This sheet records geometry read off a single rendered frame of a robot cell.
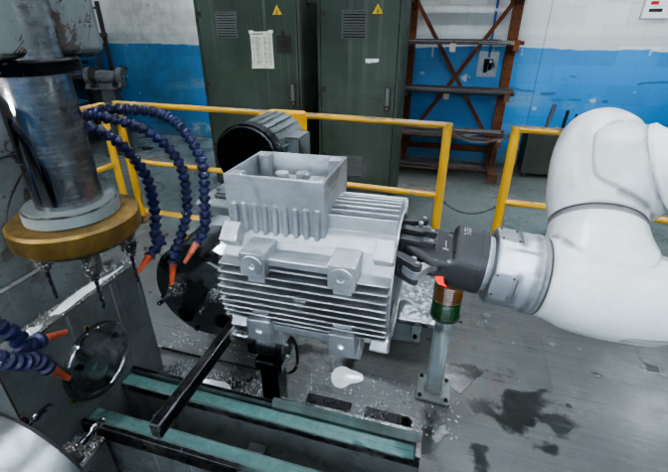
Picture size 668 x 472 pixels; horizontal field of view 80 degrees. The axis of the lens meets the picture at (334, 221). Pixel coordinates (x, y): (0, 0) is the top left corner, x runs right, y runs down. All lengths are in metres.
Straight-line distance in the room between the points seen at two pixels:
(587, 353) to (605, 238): 0.85
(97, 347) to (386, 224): 0.64
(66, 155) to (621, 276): 0.68
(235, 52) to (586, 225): 3.67
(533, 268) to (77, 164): 0.60
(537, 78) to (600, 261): 4.98
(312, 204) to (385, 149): 3.19
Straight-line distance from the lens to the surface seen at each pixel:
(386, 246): 0.42
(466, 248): 0.45
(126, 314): 0.96
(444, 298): 0.86
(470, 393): 1.09
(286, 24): 3.73
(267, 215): 0.46
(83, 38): 0.70
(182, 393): 0.78
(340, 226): 0.45
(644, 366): 1.36
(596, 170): 0.54
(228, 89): 4.06
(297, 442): 0.87
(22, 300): 0.94
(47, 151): 0.66
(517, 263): 0.46
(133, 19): 7.11
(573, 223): 0.51
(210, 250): 0.90
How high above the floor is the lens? 1.59
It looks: 26 degrees down
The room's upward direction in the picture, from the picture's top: straight up
